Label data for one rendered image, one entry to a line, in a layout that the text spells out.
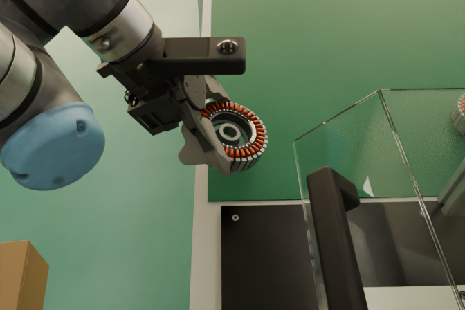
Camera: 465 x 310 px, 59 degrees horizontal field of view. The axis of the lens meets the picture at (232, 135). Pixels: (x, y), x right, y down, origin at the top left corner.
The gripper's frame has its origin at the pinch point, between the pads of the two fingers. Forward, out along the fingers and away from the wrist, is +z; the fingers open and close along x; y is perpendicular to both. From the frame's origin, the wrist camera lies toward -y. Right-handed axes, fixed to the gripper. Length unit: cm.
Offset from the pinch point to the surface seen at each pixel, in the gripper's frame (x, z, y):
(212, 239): 12.7, 4.9, 6.0
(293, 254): 15.9, 8.3, -4.3
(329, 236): 28.3, -18.1, -16.3
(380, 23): -39, 22, -25
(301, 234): 13.0, 8.9, -5.4
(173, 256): -19, 62, 57
